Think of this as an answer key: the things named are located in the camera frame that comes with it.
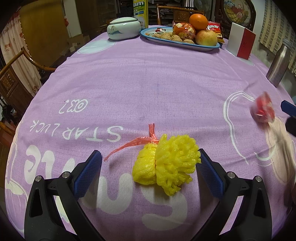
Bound clear cup with red wrapper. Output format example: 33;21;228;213
250;91;275;123

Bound yellow foam fruit net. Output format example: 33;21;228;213
104;123;201;196

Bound stainless steel bottle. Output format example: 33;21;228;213
266;38;292;87

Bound beige checkered curtain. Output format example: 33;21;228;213
259;1;295;75

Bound red and white box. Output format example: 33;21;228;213
226;23;256;60

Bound round framed fruit picture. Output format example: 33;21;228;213
214;0;256;31

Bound red snack packet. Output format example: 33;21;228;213
207;21;225;43

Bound yellow-red apple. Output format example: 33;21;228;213
195;30;218;46

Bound blue oval fruit plate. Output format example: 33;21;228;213
140;26;220;52

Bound orange fruit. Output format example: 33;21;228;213
189;14;208;31

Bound wrapped pastry in plate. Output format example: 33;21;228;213
173;23;196;40

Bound wooden round-back armchair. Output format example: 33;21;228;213
0;47;57;117

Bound purple printed tablecloth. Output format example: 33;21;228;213
5;33;295;240

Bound yellow green carton box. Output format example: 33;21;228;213
133;0;149;30

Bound red floral door curtain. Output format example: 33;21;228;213
0;11;42;96

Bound white ceramic lidded jar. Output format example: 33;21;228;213
107;17;141;40

